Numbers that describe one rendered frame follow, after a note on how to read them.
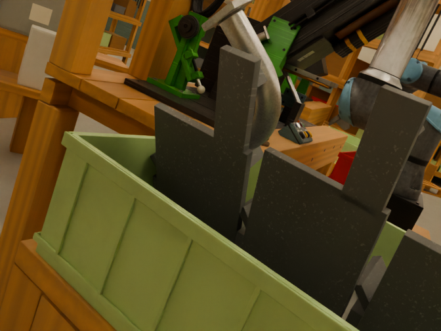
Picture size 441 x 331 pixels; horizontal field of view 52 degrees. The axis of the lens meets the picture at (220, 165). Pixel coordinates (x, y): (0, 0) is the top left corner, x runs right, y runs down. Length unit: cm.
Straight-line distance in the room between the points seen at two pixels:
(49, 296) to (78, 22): 91
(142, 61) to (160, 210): 127
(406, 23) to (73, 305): 98
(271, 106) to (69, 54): 95
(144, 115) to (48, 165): 40
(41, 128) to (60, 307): 92
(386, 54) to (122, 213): 88
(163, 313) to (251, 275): 12
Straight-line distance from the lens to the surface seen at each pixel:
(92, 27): 139
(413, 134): 44
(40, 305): 65
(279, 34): 177
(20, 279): 68
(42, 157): 147
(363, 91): 121
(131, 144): 65
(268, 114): 52
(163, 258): 48
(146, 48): 170
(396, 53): 122
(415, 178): 121
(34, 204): 154
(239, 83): 48
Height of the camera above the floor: 113
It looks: 15 degrees down
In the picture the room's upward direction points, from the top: 22 degrees clockwise
